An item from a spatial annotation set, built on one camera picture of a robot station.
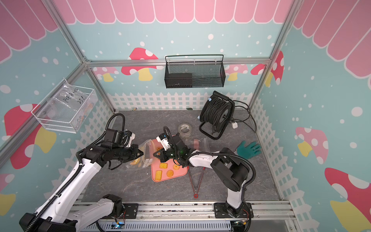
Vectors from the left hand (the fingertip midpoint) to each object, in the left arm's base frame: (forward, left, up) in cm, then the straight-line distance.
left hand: (142, 156), depth 74 cm
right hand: (+4, -4, -6) cm, 8 cm away
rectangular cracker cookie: (-3, -6, -17) cm, 19 cm away
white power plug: (+33, -57, -15) cm, 68 cm away
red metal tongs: (-14, -28, -18) cm, 36 cm away
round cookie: (-2, -13, -18) cm, 22 cm away
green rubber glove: (+13, -63, -17) cm, 67 cm away
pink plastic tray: (0, -10, -19) cm, 21 cm away
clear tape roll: (+30, -20, -17) cm, 40 cm away
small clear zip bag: (+18, -32, -17) cm, 41 cm away
